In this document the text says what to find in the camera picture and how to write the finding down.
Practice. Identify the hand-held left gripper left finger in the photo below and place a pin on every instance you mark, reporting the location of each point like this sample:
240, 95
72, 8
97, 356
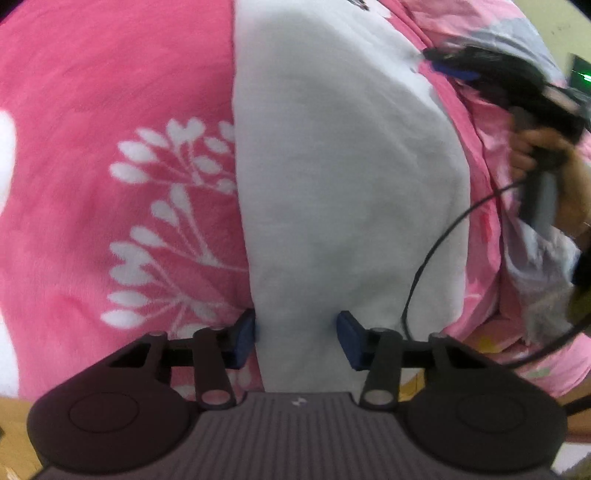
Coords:
243, 339

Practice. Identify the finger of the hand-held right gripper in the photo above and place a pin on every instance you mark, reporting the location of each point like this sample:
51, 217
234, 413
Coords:
457, 73
445, 54

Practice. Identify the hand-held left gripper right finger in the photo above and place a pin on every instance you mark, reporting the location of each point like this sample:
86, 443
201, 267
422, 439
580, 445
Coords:
348, 339

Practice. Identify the light grey garment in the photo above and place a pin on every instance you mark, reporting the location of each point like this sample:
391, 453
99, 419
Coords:
332, 184

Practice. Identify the person's right hand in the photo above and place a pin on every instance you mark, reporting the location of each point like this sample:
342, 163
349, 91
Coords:
575, 184

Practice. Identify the pale pink quilt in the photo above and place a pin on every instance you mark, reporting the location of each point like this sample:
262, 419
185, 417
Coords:
482, 267

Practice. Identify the pink floral blanket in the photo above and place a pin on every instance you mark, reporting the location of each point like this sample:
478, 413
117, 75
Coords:
92, 92

